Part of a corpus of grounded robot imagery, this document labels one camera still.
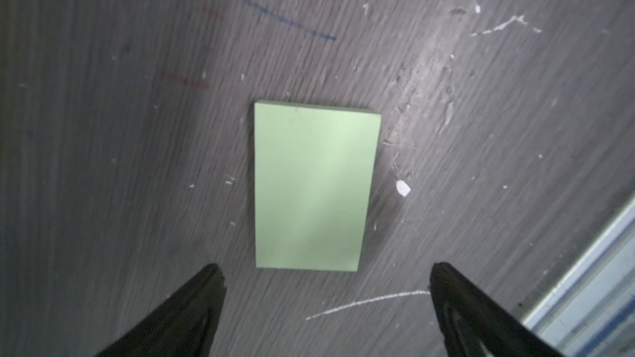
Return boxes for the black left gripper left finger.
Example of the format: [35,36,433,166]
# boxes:
[98,264,227,356]

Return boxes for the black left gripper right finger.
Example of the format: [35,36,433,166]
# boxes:
[429,262,561,356]

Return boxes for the green sticky pad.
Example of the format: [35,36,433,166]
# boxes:
[254,101,381,272]

